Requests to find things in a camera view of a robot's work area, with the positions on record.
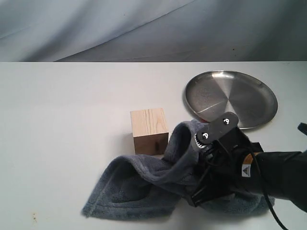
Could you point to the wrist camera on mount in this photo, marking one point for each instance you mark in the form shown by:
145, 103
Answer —
215, 130

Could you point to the white backdrop cloth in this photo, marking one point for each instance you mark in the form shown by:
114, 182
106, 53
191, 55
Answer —
153, 30

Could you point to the round steel plate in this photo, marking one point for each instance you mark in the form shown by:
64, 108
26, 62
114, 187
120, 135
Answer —
213, 93

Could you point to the blue fleece towel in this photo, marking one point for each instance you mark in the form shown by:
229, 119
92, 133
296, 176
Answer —
134, 187

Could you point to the light wooden cube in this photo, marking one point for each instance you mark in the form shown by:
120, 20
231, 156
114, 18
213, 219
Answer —
150, 131

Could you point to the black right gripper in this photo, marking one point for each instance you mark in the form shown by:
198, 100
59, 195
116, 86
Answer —
219, 166

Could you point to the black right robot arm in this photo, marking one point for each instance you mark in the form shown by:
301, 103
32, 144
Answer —
277, 174

